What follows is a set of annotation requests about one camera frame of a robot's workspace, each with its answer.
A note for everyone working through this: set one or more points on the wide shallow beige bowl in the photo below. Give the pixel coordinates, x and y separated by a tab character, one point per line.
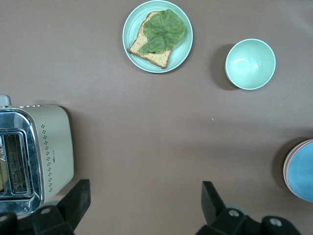
284	172

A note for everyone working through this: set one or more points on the wide shallow blue bowl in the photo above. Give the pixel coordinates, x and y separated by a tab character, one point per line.
303	169

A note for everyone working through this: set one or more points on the green lettuce leaf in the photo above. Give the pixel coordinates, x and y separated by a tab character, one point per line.
166	29

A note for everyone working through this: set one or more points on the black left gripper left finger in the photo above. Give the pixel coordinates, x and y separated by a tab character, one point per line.
80	198

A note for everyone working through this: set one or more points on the beige and chrome toaster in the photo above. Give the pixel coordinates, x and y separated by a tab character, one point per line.
56	147

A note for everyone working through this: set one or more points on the brown table cloth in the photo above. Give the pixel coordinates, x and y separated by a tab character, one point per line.
146	122

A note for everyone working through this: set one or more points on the light green plate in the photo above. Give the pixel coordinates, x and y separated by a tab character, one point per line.
181	56

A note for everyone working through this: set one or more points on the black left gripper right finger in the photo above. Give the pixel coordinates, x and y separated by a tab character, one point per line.
211	203

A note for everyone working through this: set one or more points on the small deep green bowl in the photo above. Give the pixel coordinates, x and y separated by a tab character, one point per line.
250	63

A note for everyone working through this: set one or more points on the brown bread slice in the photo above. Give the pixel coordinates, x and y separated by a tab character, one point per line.
156	58

